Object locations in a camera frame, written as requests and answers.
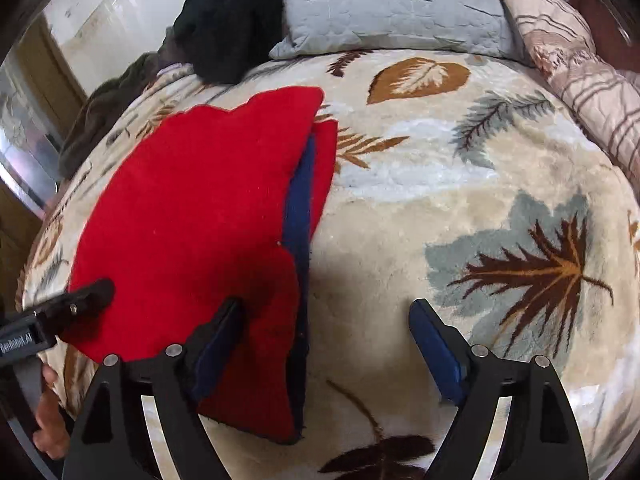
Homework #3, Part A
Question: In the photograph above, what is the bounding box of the red and blue knit garment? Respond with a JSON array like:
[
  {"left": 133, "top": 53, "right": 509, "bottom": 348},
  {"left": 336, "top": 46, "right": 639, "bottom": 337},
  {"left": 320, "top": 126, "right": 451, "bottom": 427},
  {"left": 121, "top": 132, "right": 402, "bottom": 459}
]
[{"left": 62, "top": 87, "right": 337, "bottom": 444}]

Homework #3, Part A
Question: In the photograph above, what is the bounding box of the person's left hand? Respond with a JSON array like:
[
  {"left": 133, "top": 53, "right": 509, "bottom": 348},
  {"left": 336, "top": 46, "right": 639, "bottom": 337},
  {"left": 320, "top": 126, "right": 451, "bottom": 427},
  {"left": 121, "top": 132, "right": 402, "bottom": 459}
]
[{"left": 32, "top": 364, "right": 70, "bottom": 460}]

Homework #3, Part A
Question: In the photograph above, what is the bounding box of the leaf pattern fleece blanket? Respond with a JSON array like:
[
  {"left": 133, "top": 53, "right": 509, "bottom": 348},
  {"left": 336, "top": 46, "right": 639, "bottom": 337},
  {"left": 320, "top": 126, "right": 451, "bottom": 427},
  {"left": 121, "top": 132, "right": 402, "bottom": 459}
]
[{"left": 22, "top": 50, "right": 639, "bottom": 479}]

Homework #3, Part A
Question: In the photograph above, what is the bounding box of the dark brown fuzzy cloth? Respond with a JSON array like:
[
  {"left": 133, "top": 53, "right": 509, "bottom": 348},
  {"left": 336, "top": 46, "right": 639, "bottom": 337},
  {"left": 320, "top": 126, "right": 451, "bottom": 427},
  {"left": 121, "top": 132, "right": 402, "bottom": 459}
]
[{"left": 58, "top": 52, "right": 160, "bottom": 180}]

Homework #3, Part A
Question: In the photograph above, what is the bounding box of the black garment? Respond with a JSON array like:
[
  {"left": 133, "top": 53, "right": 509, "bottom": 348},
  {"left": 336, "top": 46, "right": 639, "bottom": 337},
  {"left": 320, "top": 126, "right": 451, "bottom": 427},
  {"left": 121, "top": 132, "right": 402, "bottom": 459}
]
[{"left": 167, "top": 0, "right": 283, "bottom": 84}]

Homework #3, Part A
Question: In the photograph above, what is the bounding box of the beige striped patterned pillow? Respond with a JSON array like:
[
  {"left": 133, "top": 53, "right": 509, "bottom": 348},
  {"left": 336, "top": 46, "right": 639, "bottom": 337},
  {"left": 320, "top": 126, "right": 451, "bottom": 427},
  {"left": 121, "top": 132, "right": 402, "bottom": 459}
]
[{"left": 502, "top": 0, "right": 639, "bottom": 190}]

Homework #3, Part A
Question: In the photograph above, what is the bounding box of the grey quilted pillow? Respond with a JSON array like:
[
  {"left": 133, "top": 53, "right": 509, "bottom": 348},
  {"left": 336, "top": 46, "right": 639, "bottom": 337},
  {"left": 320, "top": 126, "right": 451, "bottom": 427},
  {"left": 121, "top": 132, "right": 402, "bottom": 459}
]
[{"left": 270, "top": 0, "right": 527, "bottom": 62}]

